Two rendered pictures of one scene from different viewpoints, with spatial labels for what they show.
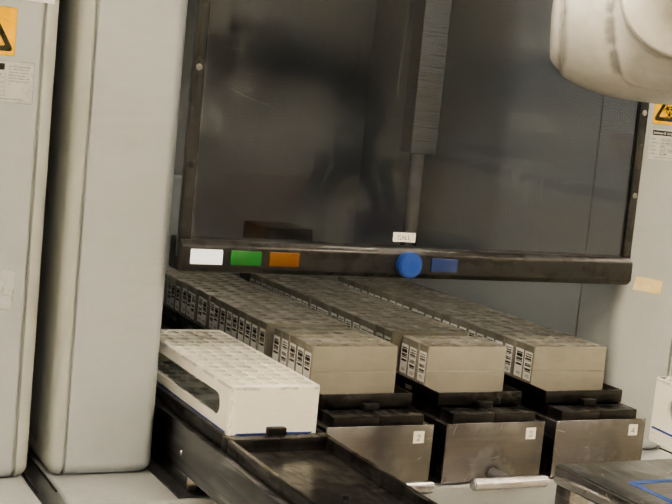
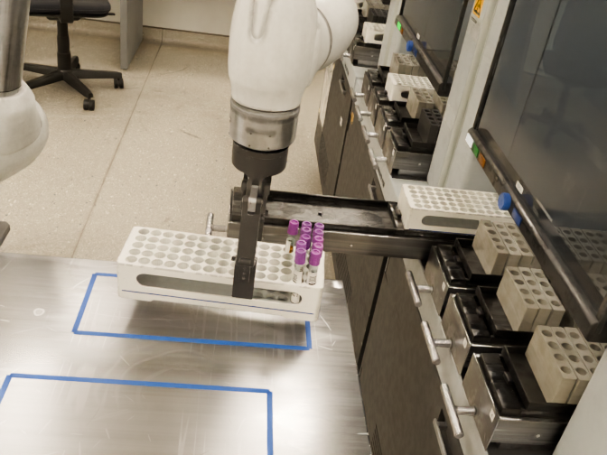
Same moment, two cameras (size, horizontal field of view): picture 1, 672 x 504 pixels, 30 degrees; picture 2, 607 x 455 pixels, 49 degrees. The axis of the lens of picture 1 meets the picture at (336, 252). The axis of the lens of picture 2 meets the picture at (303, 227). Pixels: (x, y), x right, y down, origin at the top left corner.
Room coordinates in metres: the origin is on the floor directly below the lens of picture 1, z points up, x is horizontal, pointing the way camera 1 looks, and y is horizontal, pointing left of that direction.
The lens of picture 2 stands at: (1.44, -1.15, 1.49)
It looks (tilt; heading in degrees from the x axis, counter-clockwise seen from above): 32 degrees down; 109
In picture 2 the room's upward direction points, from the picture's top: 9 degrees clockwise
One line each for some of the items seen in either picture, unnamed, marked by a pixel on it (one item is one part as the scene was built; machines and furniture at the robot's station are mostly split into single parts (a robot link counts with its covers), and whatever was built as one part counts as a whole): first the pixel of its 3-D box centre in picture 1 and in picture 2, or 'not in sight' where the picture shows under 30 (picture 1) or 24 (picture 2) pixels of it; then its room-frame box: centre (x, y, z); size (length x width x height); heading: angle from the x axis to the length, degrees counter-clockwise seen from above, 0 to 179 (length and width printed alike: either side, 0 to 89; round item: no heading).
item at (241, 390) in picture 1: (222, 382); (471, 215); (1.37, 0.11, 0.83); 0.30 x 0.10 x 0.06; 27
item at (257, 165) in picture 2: not in sight; (257, 170); (1.11, -0.41, 1.07); 0.08 x 0.07 x 0.09; 111
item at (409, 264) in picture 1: (409, 264); (504, 201); (1.43, -0.08, 0.98); 0.03 x 0.01 x 0.03; 117
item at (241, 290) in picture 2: not in sight; (244, 277); (1.13, -0.46, 0.92); 0.03 x 0.01 x 0.07; 21
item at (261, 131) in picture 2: not in sight; (263, 120); (1.11, -0.41, 1.14); 0.09 x 0.09 x 0.06
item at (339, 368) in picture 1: (350, 370); (489, 249); (1.43, -0.03, 0.85); 0.12 x 0.02 x 0.06; 117
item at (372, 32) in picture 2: not in sight; (403, 38); (0.88, 1.28, 0.83); 0.30 x 0.10 x 0.06; 27
